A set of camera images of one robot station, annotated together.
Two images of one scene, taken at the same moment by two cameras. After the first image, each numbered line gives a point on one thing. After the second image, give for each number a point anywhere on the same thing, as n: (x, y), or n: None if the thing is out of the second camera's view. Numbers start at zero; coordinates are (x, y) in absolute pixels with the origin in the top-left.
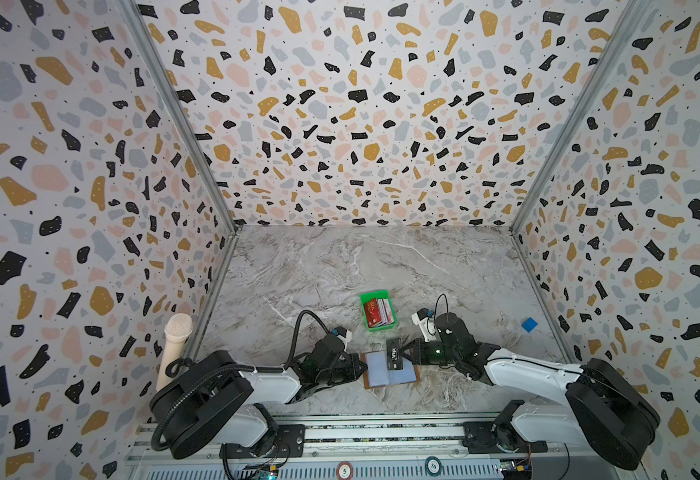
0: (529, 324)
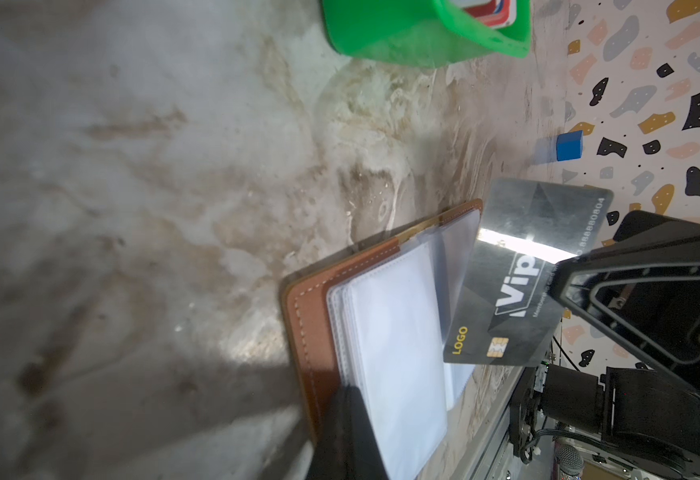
0: (569, 146)
